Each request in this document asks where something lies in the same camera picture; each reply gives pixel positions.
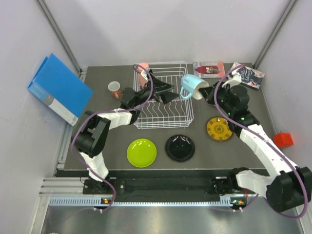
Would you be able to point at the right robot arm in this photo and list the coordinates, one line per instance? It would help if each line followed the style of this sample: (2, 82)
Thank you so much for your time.
(287, 185)

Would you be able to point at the lime green plate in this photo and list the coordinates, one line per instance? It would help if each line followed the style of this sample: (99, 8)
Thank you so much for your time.
(141, 153)

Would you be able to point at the white wire dish rack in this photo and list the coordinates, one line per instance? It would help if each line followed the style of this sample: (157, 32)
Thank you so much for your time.
(169, 111)

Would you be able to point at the red thin book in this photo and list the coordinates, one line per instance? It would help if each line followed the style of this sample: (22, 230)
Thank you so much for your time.
(209, 69)

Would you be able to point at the black plate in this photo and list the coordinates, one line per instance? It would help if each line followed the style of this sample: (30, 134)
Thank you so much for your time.
(179, 148)

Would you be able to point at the light blue mug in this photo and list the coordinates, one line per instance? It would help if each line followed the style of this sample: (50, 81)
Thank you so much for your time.
(190, 85)

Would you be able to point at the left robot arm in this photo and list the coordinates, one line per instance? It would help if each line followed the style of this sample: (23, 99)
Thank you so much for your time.
(91, 136)

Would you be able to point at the orange red cube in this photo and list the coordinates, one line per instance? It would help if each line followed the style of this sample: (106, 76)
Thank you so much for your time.
(283, 140)

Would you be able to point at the slotted cable duct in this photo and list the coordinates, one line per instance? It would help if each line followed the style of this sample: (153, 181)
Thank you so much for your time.
(224, 201)

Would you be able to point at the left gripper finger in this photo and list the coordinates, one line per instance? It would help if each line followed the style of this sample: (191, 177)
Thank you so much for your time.
(168, 97)
(161, 86)

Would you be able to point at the blue folder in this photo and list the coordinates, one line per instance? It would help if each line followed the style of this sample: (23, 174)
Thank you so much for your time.
(60, 89)

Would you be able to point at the floral paperback book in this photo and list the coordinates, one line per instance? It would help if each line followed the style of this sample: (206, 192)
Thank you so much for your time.
(246, 76)

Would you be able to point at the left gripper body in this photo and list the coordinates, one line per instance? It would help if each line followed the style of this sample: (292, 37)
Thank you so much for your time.
(143, 96)

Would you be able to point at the yellow patterned plate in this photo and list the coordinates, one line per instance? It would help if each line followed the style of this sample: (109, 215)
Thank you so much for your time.
(217, 129)

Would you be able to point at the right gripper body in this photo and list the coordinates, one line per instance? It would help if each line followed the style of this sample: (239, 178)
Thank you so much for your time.
(222, 93)

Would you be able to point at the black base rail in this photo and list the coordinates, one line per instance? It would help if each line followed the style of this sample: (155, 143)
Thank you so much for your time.
(164, 185)

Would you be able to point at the tall pink cup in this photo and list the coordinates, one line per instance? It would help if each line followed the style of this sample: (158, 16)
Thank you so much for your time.
(142, 72)

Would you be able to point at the salmon dotted mug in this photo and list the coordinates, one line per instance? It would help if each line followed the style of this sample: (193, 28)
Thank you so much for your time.
(115, 89)

